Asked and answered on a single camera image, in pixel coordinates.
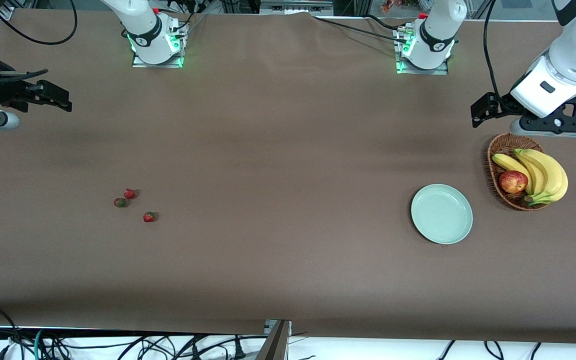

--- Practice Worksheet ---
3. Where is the brown wicker basket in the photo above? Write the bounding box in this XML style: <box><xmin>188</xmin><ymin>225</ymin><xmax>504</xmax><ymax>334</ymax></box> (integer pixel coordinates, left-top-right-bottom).
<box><xmin>487</xmin><ymin>132</ymin><xmax>551</xmax><ymax>212</ymax></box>

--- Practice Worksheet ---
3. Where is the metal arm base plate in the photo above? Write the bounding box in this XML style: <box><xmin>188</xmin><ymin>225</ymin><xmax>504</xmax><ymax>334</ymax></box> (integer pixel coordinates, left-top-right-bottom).
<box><xmin>394</xmin><ymin>26</ymin><xmax>450</xmax><ymax>76</ymax></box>
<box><xmin>131</xmin><ymin>22</ymin><xmax>190</xmax><ymax>69</ymax></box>

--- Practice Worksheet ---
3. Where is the red apple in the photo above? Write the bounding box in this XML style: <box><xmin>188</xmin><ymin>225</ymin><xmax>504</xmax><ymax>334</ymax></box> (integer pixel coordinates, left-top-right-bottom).
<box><xmin>499</xmin><ymin>170</ymin><xmax>529</xmax><ymax>195</ymax></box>

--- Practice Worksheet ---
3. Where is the grey metal device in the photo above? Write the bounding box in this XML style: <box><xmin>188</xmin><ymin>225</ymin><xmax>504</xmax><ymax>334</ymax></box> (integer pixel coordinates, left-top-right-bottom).
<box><xmin>259</xmin><ymin>0</ymin><xmax>335</xmax><ymax>16</ymax></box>

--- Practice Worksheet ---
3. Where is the pale green round plate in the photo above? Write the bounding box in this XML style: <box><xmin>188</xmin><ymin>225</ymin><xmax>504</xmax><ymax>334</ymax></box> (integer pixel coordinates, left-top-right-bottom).
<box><xmin>410</xmin><ymin>183</ymin><xmax>474</xmax><ymax>245</ymax></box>

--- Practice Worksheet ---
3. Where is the aluminium frame corner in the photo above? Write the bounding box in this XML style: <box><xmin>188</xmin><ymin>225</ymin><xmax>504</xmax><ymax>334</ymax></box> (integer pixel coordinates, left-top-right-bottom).
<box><xmin>0</xmin><ymin>0</ymin><xmax>36</xmax><ymax>21</ymax></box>

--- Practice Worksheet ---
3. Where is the teal floor cable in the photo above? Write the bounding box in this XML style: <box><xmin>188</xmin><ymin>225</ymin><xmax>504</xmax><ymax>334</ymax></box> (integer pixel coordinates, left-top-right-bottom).
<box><xmin>33</xmin><ymin>328</ymin><xmax>51</xmax><ymax>360</ymax></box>

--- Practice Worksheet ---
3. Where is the small metal bracket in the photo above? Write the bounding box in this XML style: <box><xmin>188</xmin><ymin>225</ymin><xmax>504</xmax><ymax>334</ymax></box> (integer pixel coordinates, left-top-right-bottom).
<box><xmin>264</xmin><ymin>319</ymin><xmax>293</xmax><ymax>337</ymax></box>

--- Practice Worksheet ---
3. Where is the colourful background item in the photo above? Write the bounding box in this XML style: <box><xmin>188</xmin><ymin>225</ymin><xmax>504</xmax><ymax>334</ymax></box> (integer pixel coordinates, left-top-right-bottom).
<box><xmin>381</xmin><ymin>0</ymin><xmax>421</xmax><ymax>14</ymax></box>

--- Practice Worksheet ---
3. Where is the long black table cable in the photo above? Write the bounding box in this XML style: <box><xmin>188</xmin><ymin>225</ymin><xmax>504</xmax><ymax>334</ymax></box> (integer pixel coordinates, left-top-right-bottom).
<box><xmin>310</xmin><ymin>14</ymin><xmax>409</xmax><ymax>45</ymax></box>

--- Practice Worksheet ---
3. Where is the yellow banana bunch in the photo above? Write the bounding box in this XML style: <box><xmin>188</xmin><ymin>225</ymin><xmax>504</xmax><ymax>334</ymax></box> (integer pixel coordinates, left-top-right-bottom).
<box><xmin>491</xmin><ymin>148</ymin><xmax>569</xmax><ymax>207</ymax></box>

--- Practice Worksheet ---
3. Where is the brown table cover sheet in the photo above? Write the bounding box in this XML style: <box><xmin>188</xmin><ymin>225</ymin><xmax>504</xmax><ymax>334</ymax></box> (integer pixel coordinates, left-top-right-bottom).
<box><xmin>0</xmin><ymin>7</ymin><xmax>576</xmax><ymax>346</ymax></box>

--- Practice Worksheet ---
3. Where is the short black table cable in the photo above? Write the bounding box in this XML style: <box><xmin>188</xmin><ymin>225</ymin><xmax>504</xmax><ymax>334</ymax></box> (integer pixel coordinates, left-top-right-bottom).
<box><xmin>363</xmin><ymin>14</ymin><xmax>403</xmax><ymax>32</ymax></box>

